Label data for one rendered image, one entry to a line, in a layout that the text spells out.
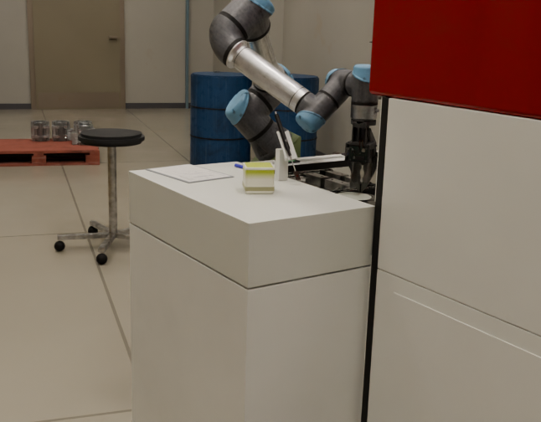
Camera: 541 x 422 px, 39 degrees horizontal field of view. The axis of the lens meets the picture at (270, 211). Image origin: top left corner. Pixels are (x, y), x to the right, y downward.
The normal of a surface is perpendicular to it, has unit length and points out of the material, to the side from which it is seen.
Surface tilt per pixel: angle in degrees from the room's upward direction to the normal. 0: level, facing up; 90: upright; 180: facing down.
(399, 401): 90
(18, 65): 90
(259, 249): 90
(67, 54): 90
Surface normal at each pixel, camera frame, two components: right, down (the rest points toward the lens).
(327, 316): 0.55, 0.22
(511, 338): -0.83, 0.11
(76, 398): 0.03, -0.97
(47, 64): 0.32, 0.24
